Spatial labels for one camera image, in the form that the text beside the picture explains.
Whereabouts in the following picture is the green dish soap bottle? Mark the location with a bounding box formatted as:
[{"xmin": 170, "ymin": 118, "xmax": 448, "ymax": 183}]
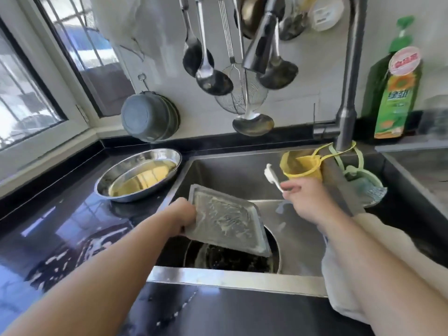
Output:
[{"xmin": 360, "ymin": 16, "xmax": 424, "ymax": 140}]

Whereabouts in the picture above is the person's left hand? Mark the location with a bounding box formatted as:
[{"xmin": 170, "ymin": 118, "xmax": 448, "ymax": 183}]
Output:
[{"xmin": 157, "ymin": 197, "xmax": 198, "ymax": 238}]

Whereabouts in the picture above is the round steel pan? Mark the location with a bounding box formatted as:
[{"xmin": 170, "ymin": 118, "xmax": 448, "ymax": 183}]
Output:
[{"xmin": 183, "ymin": 224, "xmax": 282, "ymax": 274}]

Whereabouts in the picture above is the steel gooseneck faucet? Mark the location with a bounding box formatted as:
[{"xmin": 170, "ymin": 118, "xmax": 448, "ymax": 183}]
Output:
[{"xmin": 243, "ymin": 0, "xmax": 369, "ymax": 153}]

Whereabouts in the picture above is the stainless steel sink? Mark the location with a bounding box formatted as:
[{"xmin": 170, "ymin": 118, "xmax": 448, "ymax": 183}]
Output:
[{"xmin": 146, "ymin": 147, "xmax": 393, "ymax": 298}]

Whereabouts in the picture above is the dark green hanging basin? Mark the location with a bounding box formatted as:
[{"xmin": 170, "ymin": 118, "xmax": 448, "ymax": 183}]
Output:
[{"xmin": 168, "ymin": 98, "xmax": 182, "ymax": 139}]

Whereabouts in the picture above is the wire mesh skimmer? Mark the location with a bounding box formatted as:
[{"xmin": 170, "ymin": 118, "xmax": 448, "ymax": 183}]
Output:
[{"xmin": 213, "ymin": 0, "xmax": 270, "ymax": 115}]

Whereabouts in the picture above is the white dish brush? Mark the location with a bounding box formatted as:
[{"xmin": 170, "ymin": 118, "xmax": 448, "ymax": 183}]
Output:
[{"xmin": 307, "ymin": 0, "xmax": 346, "ymax": 33}]

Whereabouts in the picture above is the steel soup ladle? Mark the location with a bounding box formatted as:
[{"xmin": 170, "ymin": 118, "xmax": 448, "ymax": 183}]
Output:
[{"xmin": 195, "ymin": 0, "xmax": 235, "ymax": 97}]

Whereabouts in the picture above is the hanging steel ladles and skimmer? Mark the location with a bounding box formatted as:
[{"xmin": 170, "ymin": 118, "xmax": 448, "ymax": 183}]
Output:
[{"xmin": 177, "ymin": 0, "xmax": 216, "ymax": 78}]

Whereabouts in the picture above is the person's left forearm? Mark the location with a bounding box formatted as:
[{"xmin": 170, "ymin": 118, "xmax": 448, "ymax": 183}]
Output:
[{"xmin": 3, "ymin": 217, "xmax": 186, "ymax": 336}]

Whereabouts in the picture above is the person's right hand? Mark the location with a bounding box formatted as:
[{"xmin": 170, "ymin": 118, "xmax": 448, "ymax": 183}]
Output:
[{"xmin": 279, "ymin": 175, "xmax": 347, "ymax": 227}]

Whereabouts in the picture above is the rectangular steel tray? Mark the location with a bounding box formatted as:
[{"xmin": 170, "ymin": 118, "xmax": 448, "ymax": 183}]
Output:
[{"xmin": 183, "ymin": 183, "xmax": 274, "ymax": 259}]

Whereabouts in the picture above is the yellow hanging sink cup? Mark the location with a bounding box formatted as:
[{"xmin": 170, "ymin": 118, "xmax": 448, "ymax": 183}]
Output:
[{"xmin": 279, "ymin": 142, "xmax": 356, "ymax": 183}]

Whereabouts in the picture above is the steel wall hook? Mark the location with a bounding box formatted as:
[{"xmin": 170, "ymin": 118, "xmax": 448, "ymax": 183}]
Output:
[{"xmin": 136, "ymin": 72, "xmax": 152, "ymax": 94}]

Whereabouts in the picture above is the clear plastic cup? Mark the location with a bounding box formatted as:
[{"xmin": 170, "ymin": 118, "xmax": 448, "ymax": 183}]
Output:
[{"xmin": 416, "ymin": 94, "xmax": 448, "ymax": 140}]

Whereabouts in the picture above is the grey hanging basin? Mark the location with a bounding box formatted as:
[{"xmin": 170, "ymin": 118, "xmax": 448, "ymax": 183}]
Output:
[{"xmin": 120, "ymin": 91, "xmax": 176, "ymax": 144}]

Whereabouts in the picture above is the green hanging sponge holder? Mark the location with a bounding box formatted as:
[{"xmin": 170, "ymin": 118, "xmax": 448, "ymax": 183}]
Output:
[{"xmin": 329, "ymin": 145, "xmax": 388, "ymax": 209}]

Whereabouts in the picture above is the white dish rag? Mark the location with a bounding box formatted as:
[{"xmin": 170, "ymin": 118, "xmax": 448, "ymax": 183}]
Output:
[{"xmin": 321, "ymin": 212, "xmax": 448, "ymax": 325}]

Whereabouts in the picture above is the orange-handled brass ladle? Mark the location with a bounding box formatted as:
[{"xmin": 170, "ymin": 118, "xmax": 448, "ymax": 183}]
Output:
[{"xmin": 233, "ymin": 0, "xmax": 277, "ymax": 41}]

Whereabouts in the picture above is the round steel basin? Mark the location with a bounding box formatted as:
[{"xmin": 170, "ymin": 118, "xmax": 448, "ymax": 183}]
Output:
[{"xmin": 94, "ymin": 147, "xmax": 183, "ymax": 203}]

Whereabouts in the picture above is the white hanging cloth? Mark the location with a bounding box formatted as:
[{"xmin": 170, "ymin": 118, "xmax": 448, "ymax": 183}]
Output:
[{"xmin": 87, "ymin": 0, "xmax": 172, "ymax": 63}]

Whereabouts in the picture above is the white cleaning brush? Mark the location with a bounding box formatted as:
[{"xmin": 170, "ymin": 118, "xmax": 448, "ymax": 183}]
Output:
[{"xmin": 263, "ymin": 163, "xmax": 285, "ymax": 195}]

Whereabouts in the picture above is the person's right forearm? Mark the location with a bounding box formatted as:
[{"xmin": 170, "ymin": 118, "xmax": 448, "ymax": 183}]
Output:
[{"xmin": 318, "ymin": 213, "xmax": 448, "ymax": 336}]

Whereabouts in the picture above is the black round steamer rack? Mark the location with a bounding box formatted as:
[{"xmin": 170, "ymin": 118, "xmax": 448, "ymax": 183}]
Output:
[{"xmin": 206, "ymin": 245, "xmax": 274, "ymax": 273}]

